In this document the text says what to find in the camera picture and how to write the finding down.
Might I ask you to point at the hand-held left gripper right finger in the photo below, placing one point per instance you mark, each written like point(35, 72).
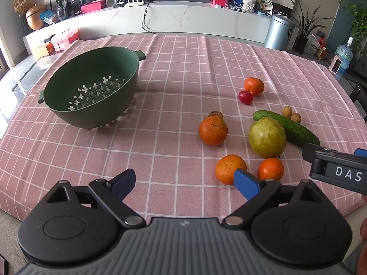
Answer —
point(246, 184)

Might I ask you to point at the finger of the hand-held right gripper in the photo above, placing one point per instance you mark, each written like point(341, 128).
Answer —
point(360, 152)
point(311, 151)

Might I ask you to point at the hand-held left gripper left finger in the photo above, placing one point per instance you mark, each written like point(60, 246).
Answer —
point(125, 181)

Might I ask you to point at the medium orange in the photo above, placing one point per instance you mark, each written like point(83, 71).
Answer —
point(229, 168)

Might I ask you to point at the green cucumber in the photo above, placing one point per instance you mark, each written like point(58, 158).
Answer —
point(298, 131)

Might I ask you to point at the small mandarin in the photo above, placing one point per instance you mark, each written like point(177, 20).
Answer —
point(271, 169)
point(254, 86)

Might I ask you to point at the brown longan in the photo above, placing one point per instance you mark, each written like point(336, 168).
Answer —
point(287, 111)
point(215, 114)
point(296, 117)

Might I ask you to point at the yellow-green pear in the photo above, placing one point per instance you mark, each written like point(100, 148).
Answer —
point(266, 137)

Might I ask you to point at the large orange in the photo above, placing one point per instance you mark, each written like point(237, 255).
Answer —
point(213, 131)

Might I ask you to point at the red cherry tomato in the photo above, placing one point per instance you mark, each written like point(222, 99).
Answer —
point(246, 97)

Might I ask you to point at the green colander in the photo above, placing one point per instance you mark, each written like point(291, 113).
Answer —
point(94, 91)

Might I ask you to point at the dark chair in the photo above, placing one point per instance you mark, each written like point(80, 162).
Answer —
point(358, 94)

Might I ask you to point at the pink small heater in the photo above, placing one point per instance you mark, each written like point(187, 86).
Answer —
point(336, 65)

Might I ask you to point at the blue water bottle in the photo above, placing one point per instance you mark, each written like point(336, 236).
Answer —
point(343, 56)

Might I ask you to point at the red bag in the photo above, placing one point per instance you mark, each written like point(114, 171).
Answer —
point(321, 48)

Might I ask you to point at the white shopping bag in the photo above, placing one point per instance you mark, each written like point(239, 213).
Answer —
point(311, 44)

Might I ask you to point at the pink checked tablecloth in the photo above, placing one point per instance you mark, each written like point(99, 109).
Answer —
point(177, 71)

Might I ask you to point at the silver trash can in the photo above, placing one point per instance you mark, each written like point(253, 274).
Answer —
point(279, 31)

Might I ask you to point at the potted green plant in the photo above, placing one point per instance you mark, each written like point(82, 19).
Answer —
point(305, 23)

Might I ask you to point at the hanging green vine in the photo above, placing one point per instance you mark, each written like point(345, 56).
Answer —
point(358, 23)

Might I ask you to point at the pink storage boxes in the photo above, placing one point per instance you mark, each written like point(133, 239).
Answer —
point(67, 38)

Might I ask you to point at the cardboard box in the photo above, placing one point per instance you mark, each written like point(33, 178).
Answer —
point(43, 51)

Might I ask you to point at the white knitted pot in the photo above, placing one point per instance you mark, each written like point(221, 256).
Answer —
point(248, 5)

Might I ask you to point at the white marble cabinet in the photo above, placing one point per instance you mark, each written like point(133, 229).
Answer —
point(186, 17)

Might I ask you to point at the long red box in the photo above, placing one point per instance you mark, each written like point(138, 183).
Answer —
point(93, 7)

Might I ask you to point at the white desk clock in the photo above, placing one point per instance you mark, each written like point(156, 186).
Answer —
point(111, 1)

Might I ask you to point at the blue snack packet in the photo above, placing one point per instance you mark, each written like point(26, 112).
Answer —
point(49, 16)

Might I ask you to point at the orange gourd ornament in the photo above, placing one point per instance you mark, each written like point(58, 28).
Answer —
point(35, 17)

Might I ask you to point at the dried flower bunch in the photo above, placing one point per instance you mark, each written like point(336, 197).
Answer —
point(23, 3)

